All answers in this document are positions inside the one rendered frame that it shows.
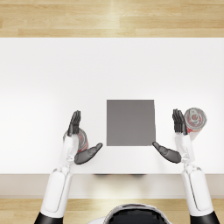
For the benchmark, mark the robot body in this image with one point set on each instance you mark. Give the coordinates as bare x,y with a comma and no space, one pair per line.
134,214

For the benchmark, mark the dark grey square mat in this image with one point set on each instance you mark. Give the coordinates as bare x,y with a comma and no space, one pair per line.
130,122

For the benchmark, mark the red can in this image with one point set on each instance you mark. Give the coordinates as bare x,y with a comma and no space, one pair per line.
195,120
83,141

